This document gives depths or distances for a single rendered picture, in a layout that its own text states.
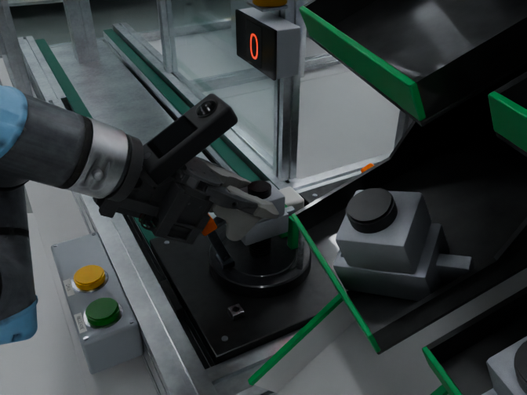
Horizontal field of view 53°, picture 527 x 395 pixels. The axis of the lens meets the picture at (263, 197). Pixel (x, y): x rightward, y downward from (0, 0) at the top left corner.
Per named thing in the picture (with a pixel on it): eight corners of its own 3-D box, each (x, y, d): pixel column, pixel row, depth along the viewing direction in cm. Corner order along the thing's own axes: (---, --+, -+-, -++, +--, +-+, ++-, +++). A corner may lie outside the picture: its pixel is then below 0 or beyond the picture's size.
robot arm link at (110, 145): (81, 105, 54) (102, 138, 48) (122, 121, 57) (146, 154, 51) (52, 167, 55) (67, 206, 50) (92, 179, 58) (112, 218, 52)
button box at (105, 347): (90, 376, 66) (81, 343, 62) (58, 274, 81) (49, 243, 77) (145, 355, 68) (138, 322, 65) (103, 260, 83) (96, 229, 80)
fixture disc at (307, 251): (236, 313, 65) (236, 301, 64) (194, 248, 75) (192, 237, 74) (330, 275, 70) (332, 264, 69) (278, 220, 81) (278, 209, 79)
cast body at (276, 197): (245, 247, 67) (244, 201, 63) (230, 228, 70) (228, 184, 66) (301, 227, 70) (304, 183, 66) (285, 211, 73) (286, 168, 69)
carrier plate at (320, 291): (216, 368, 61) (216, 356, 59) (150, 249, 78) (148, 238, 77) (382, 297, 70) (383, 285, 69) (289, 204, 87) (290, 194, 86)
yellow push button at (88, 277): (79, 298, 69) (76, 288, 68) (73, 280, 72) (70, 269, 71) (110, 288, 71) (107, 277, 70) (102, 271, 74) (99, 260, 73)
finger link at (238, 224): (259, 244, 67) (196, 221, 63) (282, 206, 66) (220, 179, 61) (267, 258, 65) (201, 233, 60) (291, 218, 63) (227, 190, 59)
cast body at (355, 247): (344, 290, 37) (310, 227, 33) (364, 241, 39) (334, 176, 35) (468, 310, 32) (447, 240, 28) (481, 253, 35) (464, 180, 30)
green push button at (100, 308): (92, 335, 64) (89, 324, 63) (85, 314, 67) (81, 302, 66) (124, 324, 66) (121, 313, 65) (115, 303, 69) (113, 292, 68)
